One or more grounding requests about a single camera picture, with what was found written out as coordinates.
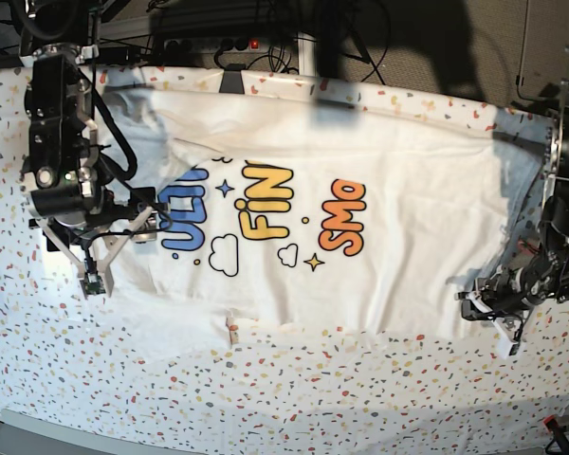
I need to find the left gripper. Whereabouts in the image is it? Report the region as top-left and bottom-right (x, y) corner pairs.
(455, 260), (560, 332)

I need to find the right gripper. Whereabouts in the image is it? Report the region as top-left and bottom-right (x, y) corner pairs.
(28, 187), (171, 280)

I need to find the white printed T-shirt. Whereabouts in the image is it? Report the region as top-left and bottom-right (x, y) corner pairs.
(103, 88), (539, 347)

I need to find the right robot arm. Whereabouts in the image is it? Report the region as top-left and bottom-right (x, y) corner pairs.
(10, 1), (168, 292)

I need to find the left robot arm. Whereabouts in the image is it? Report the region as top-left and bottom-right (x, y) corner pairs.
(457, 47), (569, 333)

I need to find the red clamp right corner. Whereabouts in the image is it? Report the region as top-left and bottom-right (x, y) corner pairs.
(543, 415), (559, 432)

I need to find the black table clamp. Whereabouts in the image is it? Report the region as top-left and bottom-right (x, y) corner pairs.
(219, 64), (246, 95)

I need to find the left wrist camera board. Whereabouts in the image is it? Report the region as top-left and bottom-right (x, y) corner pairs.
(496, 336), (523, 359)

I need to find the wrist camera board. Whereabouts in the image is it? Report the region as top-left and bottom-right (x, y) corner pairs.
(80, 273), (106, 299)
(496, 336), (523, 359)

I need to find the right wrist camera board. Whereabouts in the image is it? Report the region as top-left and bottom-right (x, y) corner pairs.
(80, 273), (106, 299)

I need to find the white metal stand post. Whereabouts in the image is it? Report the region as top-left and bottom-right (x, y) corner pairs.
(296, 32), (318, 77)

